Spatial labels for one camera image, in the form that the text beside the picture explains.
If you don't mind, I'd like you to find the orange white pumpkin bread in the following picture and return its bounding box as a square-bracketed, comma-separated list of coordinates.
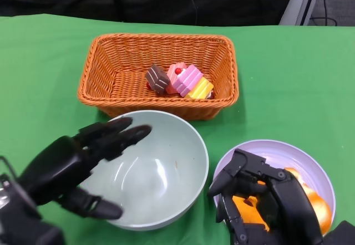
[284, 167, 333, 236]

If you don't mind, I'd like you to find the yellow cake piece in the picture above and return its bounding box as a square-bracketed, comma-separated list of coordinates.
[184, 77, 215, 100]

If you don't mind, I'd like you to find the pink cake slice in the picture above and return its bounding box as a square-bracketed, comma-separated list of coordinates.
[165, 62, 188, 95]

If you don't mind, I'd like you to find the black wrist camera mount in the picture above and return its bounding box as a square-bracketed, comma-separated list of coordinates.
[0, 174, 64, 245]
[323, 220, 355, 245]

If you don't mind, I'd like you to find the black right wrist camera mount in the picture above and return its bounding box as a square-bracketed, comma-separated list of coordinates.
[323, 220, 355, 245]

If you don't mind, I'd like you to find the magenta striped cake slice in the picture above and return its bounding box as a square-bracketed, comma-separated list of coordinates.
[172, 64, 205, 98]

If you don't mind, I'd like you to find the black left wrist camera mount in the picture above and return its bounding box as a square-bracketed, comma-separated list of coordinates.
[0, 174, 64, 245]

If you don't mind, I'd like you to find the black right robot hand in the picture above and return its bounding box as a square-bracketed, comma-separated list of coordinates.
[207, 148, 324, 245]

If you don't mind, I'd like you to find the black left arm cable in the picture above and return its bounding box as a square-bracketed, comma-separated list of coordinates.
[0, 156, 18, 181]

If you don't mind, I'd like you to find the green tablecloth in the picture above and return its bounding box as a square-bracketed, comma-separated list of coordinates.
[0, 13, 355, 245]

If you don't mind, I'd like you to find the orange wicker basket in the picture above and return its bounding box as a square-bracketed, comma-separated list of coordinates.
[77, 33, 240, 121]

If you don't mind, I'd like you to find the white round plate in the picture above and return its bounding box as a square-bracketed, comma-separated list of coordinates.
[212, 139, 336, 236]

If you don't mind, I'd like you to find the chocolate striped cake slice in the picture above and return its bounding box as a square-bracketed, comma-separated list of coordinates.
[144, 64, 171, 95]

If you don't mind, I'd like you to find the plain orange bread ring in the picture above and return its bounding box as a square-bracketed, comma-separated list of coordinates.
[232, 193, 271, 232]

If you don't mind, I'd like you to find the black floor cable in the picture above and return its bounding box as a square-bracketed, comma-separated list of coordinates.
[310, 0, 338, 27]

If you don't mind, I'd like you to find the grey metal stand leg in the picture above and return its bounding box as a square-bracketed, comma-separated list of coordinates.
[279, 0, 328, 26]

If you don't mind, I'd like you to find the grey round bowl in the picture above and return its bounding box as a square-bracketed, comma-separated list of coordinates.
[80, 110, 209, 231]

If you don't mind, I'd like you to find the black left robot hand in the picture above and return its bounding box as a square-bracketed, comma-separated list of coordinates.
[16, 117, 153, 220]

